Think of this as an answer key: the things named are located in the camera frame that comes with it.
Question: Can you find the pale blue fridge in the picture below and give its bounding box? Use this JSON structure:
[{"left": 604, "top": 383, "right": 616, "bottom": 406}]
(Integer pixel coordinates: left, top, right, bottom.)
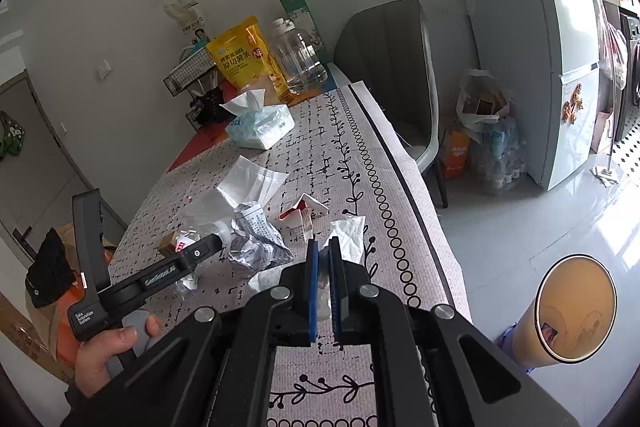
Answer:
[{"left": 510, "top": 0, "right": 613, "bottom": 192}]

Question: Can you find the white mop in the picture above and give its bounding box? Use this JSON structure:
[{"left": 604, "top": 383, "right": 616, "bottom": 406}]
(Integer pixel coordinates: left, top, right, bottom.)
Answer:
[{"left": 590, "top": 127, "right": 623, "bottom": 188}]

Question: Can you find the plastic bag with boxes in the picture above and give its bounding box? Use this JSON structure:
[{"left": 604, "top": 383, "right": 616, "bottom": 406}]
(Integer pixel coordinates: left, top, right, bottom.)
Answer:
[{"left": 456, "top": 69, "right": 516, "bottom": 130}]

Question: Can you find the grey chair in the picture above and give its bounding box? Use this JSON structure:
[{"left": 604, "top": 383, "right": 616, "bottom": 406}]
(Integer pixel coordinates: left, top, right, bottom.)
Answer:
[{"left": 334, "top": 0, "right": 449, "bottom": 209}]

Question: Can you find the blue white tissue pack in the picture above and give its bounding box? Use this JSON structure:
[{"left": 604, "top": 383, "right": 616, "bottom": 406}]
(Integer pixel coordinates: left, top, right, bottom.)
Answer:
[{"left": 219, "top": 88, "right": 296, "bottom": 151}]

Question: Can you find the cluster of orange magnets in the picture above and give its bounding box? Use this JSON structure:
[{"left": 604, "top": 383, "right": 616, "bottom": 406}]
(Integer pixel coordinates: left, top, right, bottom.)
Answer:
[{"left": 562, "top": 84, "right": 586, "bottom": 122}]

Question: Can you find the pack of water bottles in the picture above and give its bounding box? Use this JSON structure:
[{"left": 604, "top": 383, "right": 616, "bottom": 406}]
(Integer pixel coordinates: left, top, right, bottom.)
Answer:
[{"left": 470, "top": 117, "right": 528, "bottom": 196}]

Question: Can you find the yellow food bag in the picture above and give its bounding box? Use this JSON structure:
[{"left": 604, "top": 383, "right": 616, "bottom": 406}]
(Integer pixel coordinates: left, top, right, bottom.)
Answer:
[{"left": 206, "top": 16, "right": 288, "bottom": 105}]

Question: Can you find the grey washing machine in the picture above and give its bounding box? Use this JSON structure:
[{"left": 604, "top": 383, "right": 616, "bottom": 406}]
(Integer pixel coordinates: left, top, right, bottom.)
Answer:
[{"left": 602, "top": 0, "right": 640, "bottom": 142}]

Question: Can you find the red white carton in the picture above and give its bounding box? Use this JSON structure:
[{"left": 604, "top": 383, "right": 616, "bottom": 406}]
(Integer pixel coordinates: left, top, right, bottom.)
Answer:
[{"left": 279, "top": 194, "right": 331, "bottom": 240}]

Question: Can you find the clear plastic jar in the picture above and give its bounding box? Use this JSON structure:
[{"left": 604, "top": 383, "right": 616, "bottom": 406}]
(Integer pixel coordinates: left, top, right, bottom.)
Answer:
[{"left": 270, "top": 19, "right": 329, "bottom": 96}]

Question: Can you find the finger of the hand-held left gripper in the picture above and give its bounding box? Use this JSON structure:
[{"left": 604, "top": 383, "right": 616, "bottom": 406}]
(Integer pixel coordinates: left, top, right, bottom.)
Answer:
[{"left": 127, "top": 233, "right": 222, "bottom": 305}]

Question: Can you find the printed paper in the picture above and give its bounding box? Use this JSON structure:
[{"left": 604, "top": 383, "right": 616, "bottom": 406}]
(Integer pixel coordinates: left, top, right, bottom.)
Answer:
[{"left": 227, "top": 202, "right": 296, "bottom": 278}]

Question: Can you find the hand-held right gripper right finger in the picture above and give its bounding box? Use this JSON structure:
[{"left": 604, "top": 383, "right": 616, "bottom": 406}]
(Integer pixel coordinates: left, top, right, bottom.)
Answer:
[{"left": 327, "top": 236, "right": 581, "bottom": 427}]

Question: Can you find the brown cardboard box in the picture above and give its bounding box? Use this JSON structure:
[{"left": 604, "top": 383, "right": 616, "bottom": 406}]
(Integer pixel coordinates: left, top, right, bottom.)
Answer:
[{"left": 0, "top": 292, "right": 76, "bottom": 383}]

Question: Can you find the white paper scrap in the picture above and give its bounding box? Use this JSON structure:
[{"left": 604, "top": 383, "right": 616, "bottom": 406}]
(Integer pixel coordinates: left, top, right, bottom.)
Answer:
[{"left": 248, "top": 267, "right": 283, "bottom": 293}]

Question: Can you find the person's left hand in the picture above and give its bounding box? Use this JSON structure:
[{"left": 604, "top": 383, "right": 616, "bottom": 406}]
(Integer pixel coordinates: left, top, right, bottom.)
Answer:
[{"left": 74, "top": 314, "right": 163, "bottom": 399}]

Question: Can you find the clear plastic bag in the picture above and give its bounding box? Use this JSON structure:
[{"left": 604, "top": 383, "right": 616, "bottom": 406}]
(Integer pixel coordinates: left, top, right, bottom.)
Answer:
[
  {"left": 597, "top": 7, "right": 628, "bottom": 90},
  {"left": 216, "top": 155, "right": 290, "bottom": 210},
  {"left": 172, "top": 202, "right": 236, "bottom": 293}
]

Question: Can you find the cream trash bin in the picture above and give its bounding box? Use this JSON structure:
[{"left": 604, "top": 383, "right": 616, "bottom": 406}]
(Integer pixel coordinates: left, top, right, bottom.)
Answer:
[{"left": 510, "top": 254, "right": 618, "bottom": 370}]

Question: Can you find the black knitted hat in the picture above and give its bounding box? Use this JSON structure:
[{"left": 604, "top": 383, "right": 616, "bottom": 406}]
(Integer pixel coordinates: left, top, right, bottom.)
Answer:
[{"left": 25, "top": 228, "right": 77, "bottom": 308}]

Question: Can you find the white plastic bag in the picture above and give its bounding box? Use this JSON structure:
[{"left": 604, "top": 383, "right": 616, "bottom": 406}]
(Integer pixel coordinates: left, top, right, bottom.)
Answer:
[{"left": 161, "top": 0, "right": 208, "bottom": 48}]

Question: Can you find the orange box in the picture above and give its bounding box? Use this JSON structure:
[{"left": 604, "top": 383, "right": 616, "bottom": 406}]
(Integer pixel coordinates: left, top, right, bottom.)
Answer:
[{"left": 440, "top": 129, "right": 472, "bottom": 180}]

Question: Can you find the black wire rack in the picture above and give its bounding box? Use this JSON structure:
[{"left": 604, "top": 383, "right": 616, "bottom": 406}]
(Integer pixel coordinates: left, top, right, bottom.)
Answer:
[{"left": 163, "top": 48, "right": 236, "bottom": 131}]

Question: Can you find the green carton box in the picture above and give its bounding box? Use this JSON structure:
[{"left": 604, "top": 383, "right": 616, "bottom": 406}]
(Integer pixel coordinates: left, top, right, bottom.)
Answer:
[{"left": 278, "top": 0, "right": 326, "bottom": 68}]

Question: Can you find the clear hanging plastic bag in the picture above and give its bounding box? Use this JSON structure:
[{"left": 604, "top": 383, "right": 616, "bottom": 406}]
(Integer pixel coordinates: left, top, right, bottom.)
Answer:
[{"left": 597, "top": 7, "right": 628, "bottom": 90}]

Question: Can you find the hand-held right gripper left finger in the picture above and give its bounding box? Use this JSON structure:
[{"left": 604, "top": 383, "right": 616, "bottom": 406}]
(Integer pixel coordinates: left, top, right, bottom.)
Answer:
[{"left": 60, "top": 238, "right": 321, "bottom": 427}]

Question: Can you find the white tissue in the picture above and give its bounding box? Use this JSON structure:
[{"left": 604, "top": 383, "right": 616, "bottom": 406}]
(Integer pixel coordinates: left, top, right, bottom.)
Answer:
[{"left": 327, "top": 216, "right": 367, "bottom": 265}]

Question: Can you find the green hanging decoration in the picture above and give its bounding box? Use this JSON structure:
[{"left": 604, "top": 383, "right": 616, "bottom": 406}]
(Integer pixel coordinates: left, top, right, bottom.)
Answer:
[{"left": 0, "top": 111, "right": 24, "bottom": 162}]

